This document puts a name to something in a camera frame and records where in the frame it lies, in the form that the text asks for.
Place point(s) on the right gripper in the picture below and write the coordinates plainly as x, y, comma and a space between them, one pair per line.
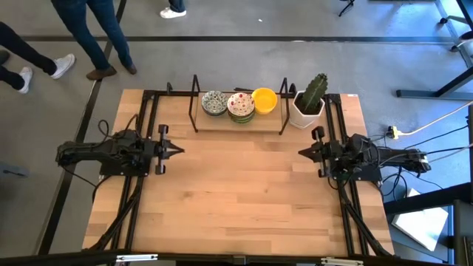
334, 155

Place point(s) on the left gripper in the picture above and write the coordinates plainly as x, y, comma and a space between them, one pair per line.
161, 149

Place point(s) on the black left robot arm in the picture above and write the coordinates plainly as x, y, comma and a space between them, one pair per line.
96, 151

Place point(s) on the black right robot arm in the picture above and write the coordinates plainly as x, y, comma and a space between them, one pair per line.
399, 159

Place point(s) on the white hexagonal plant pot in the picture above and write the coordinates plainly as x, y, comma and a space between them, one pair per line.
301, 120

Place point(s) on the green cactus plant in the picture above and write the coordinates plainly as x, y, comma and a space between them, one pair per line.
316, 88

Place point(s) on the yellow white power plug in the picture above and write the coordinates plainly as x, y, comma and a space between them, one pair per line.
392, 132

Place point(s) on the black floor stand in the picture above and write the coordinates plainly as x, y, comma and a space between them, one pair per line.
425, 94

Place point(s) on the white flat box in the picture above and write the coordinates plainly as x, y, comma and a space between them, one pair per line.
421, 225

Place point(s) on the person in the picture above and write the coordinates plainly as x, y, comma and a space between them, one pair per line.
171, 14
26, 55
79, 33

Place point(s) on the black rig crossbeam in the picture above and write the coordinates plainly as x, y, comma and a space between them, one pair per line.
74, 260

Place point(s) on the black tripod leg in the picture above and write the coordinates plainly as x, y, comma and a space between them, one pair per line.
346, 8

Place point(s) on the black chair base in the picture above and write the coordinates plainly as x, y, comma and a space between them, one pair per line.
443, 20

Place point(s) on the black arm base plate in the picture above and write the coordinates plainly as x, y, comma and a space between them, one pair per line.
371, 177
122, 173

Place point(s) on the black aluminium rig frame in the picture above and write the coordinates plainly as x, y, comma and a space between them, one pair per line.
173, 92

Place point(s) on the silver metal bracket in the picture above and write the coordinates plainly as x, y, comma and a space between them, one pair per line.
341, 262
136, 258

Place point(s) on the black desk frame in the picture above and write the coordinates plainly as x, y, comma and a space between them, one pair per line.
425, 199

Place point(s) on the grey metal floor rail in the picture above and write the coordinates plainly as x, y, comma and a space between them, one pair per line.
454, 32

